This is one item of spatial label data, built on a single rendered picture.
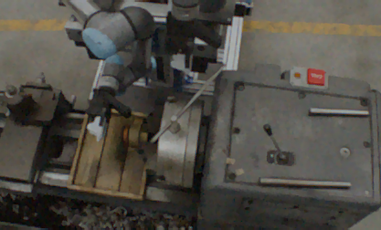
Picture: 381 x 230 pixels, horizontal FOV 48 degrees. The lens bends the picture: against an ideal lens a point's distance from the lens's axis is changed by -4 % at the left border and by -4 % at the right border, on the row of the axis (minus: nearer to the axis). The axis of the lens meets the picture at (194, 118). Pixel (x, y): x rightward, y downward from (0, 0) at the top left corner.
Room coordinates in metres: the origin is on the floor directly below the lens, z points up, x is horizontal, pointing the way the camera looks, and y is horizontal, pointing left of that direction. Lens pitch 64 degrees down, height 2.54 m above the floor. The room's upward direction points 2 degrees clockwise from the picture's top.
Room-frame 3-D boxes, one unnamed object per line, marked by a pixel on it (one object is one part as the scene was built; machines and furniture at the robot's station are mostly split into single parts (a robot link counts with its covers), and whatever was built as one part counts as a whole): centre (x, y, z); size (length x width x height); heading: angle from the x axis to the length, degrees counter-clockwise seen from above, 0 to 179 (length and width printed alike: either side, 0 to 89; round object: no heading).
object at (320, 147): (0.61, -0.35, 1.06); 0.59 x 0.48 x 0.39; 84
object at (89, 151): (0.66, 0.32, 0.89); 0.36 x 0.30 x 0.04; 174
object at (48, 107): (0.78, 0.65, 0.99); 0.20 x 0.10 x 0.05; 84
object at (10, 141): (0.72, 0.69, 0.95); 0.43 x 0.17 x 0.05; 174
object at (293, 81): (0.81, -0.39, 1.23); 0.13 x 0.08 x 0.05; 84
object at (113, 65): (0.93, 0.33, 1.07); 0.11 x 0.08 x 0.09; 174
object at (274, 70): (0.82, -0.25, 1.24); 0.09 x 0.08 x 0.03; 84
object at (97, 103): (0.77, 0.35, 1.08); 0.12 x 0.09 x 0.08; 174
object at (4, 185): (0.71, 0.73, 0.90); 0.47 x 0.30 x 0.06; 174
